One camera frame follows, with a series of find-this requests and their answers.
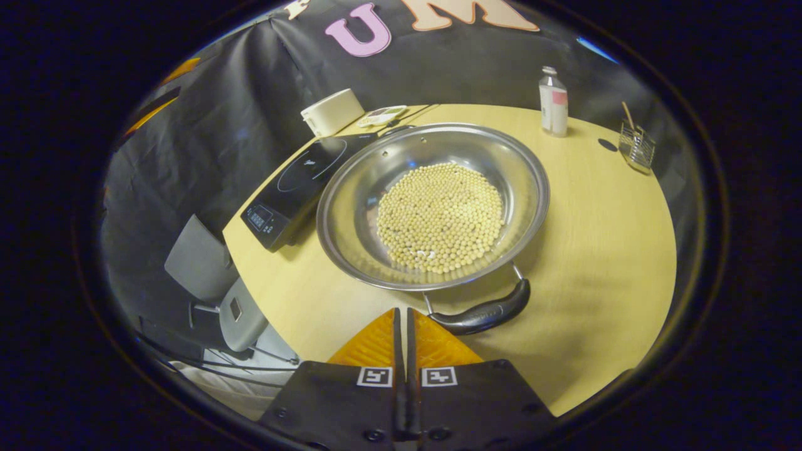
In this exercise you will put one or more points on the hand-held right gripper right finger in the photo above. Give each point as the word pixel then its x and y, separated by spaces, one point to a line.
pixel 476 407

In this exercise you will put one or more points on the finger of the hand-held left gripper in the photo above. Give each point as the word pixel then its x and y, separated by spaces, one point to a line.
pixel 150 116
pixel 182 70

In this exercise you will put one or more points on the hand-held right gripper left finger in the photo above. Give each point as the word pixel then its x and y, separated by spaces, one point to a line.
pixel 338 407

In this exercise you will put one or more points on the black induction cooktop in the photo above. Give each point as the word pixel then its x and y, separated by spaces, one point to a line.
pixel 294 181

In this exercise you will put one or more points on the grey chair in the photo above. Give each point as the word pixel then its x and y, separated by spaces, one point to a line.
pixel 200 260

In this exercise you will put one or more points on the white toaster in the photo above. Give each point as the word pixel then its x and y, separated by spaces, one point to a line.
pixel 332 113

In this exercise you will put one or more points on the pile of soybeans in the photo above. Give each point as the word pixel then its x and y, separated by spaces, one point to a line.
pixel 438 219

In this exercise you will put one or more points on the white divided dish of beans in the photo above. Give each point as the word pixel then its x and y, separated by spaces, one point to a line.
pixel 382 116

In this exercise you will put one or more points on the small black cap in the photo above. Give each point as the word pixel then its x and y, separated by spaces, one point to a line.
pixel 608 145

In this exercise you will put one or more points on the glass holder with wooden stick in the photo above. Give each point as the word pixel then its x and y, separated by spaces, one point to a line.
pixel 637 150

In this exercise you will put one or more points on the clear plastic bottle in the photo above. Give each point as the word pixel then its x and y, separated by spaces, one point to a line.
pixel 554 106

